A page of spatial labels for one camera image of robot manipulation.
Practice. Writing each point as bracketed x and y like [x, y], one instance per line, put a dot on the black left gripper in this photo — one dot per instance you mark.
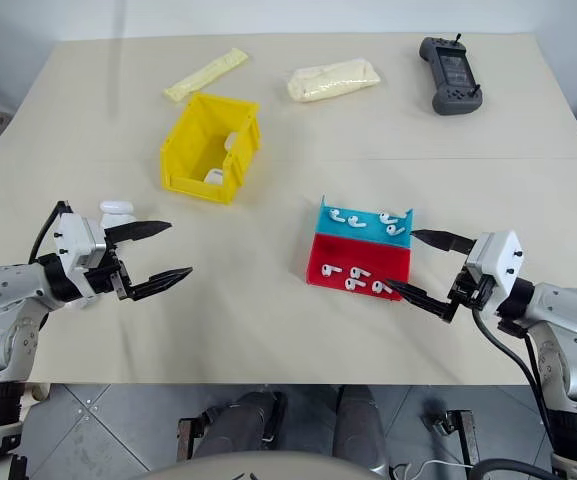
[113, 277]

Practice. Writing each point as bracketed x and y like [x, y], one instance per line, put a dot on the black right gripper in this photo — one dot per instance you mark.
[475, 292]

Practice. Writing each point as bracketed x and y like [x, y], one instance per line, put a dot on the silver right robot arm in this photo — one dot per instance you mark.
[563, 310]

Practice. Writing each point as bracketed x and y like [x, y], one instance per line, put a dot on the yellow plastic bin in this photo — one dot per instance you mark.
[188, 150]

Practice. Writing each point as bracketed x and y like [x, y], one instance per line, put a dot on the white wireless earbud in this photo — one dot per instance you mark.
[393, 230]
[328, 270]
[379, 287]
[335, 215]
[385, 217]
[352, 284]
[357, 272]
[354, 222]

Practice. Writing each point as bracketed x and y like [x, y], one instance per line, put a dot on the red and blue tray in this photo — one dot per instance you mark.
[358, 255]

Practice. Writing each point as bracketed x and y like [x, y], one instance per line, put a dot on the metal stand foot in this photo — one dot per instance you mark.
[460, 435]
[188, 440]

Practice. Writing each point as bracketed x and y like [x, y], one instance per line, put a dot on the long pale yellow packet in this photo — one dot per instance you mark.
[203, 75]

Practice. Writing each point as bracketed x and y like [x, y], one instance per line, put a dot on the dark rounded shape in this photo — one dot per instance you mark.
[238, 425]

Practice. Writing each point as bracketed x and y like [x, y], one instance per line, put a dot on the gray handheld remote controller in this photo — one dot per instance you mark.
[450, 75]

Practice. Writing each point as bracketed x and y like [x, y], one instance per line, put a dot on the cream powder bag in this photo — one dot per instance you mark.
[333, 80]

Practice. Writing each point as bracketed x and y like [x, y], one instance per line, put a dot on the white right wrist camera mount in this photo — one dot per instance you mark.
[498, 255]

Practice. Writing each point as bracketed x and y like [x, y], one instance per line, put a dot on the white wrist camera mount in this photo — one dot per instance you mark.
[75, 240]
[498, 255]

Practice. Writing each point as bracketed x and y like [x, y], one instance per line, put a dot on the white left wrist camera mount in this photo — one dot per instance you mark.
[75, 240]

